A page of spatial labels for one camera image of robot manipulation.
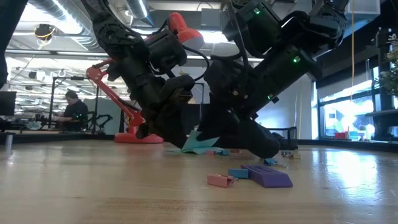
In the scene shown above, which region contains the red desk lamp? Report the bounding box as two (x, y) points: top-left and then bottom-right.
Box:
(85, 12), (205, 144)

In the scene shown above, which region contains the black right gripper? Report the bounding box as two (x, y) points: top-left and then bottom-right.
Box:
(197, 58), (281, 159)

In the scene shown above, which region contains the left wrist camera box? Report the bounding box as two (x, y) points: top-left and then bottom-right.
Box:
(145, 29), (188, 75)

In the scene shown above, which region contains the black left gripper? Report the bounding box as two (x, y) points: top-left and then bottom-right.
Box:
(107, 52), (196, 149)

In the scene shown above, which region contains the blue binder clip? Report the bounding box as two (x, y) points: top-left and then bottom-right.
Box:
(263, 158), (289, 168)
(227, 169), (249, 180)

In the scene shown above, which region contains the person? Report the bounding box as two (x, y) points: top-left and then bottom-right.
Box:
(55, 90), (90, 132)

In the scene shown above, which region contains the green potted plant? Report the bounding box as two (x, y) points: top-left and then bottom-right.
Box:
(378, 32), (398, 98)

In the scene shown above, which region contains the black ceiling fixture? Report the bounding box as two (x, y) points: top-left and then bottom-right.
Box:
(33, 23), (57, 41)

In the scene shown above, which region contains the teal sticky note pad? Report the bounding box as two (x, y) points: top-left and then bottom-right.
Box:
(167, 130), (222, 156)

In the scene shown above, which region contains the silver ventilation duct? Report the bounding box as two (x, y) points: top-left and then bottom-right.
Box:
(124, 0), (155, 27)

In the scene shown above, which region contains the black shelf unit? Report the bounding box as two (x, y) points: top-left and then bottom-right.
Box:
(365, 27), (398, 141)

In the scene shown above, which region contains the black background monitor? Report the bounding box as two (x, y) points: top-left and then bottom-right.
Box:
(0, 91), (17, 116)

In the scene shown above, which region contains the black left camera cable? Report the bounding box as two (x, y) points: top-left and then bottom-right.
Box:
(182, 45), (211, 82)

